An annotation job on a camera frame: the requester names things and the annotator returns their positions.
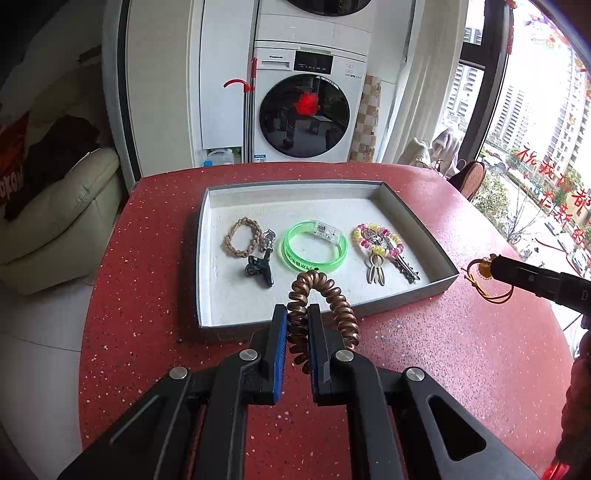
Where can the cream leather sofa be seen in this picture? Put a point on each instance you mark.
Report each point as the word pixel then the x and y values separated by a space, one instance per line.
pixel 60 221

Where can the white curtain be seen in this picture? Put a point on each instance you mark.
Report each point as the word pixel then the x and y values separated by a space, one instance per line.
pixel 425 78

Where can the grey jewelry tray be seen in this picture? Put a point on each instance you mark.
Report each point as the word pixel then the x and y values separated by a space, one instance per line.
pixel 231 300

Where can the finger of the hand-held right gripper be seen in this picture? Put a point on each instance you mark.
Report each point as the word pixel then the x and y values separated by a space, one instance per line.
pixel 526 274

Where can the red window stickers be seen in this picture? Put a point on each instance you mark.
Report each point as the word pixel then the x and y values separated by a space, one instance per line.
pixel 554 184

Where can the white dryer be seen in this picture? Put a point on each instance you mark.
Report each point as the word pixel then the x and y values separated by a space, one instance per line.
pixel 332 21

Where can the green translucent bangle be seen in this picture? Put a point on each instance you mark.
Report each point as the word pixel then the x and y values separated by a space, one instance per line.
pixel 295 261

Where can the red printed cushion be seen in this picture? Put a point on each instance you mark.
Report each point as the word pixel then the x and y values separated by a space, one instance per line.
pixel 14 175

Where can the white washing machine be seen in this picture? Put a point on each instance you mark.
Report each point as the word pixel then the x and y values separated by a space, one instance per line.
pixel 304 106

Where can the silver key charm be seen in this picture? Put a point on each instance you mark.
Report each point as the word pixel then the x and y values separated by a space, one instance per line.
pixel 408 272

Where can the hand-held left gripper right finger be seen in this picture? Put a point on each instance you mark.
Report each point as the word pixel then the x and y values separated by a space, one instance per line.
pixel 313 332

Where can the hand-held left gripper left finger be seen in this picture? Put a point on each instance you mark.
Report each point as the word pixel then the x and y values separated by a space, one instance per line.
pixel 279 332

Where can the clear plastic jug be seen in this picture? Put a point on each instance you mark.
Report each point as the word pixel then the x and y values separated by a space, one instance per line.
pixel 219 157

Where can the dark clothing pile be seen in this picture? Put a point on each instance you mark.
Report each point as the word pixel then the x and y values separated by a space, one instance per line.
pixel 55 157

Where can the person's right forearm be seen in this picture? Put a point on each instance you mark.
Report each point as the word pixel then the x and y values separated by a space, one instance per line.
pixel 581 406

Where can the black hair claw clip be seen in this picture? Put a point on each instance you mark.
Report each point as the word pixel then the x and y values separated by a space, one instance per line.
pixel 259 267

